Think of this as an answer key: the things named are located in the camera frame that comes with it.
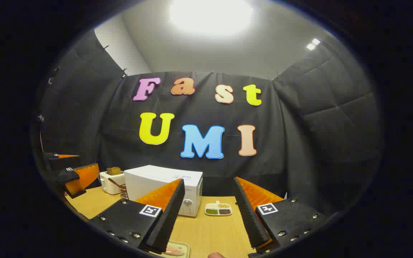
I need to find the white divided dish with beans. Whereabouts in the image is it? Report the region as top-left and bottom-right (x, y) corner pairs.
(205, 201), (233, 216)

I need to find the pale green tray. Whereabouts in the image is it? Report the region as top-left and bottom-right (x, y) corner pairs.
(149, 241), (190, 258)

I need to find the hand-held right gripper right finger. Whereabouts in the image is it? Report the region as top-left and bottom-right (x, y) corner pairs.
(232, 176), (327, 255)

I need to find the white microwave oven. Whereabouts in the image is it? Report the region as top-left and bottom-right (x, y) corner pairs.
(124, 165), (204, 218)

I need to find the wooden spoon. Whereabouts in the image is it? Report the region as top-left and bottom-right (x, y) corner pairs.
(108, 178), (126, 190)

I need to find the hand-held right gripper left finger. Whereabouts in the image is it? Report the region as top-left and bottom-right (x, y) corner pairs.
(89, 178), (186, 254)

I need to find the white toaster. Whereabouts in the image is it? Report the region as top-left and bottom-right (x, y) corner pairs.
(99, 171), (125, 195)

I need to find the large ceiling light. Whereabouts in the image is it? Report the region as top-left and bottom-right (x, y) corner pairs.
(169, 0), (253, 36)

